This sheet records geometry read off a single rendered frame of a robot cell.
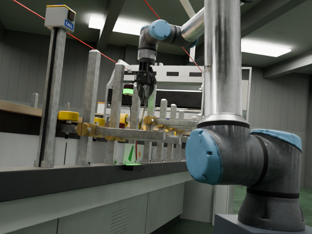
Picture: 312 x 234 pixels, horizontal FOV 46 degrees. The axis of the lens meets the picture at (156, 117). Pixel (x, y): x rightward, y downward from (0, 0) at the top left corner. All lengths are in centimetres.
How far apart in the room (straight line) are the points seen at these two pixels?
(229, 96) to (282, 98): 1028
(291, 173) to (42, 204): 77
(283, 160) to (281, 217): 15
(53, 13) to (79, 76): 836
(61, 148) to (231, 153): 91
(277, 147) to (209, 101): 23
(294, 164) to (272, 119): 998
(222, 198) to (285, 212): 305
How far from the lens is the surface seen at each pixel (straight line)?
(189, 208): 433
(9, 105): 131
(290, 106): 1142
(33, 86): 959
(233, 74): 106
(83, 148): 143
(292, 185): 111
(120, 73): 168
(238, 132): 100
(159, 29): 168
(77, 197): 144
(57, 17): 125
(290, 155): 110
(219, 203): 413
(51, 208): 130
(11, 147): 141
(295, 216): 111
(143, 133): 138
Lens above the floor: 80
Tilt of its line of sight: 5 degrees up
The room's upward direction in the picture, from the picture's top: 5 degrees clockwise
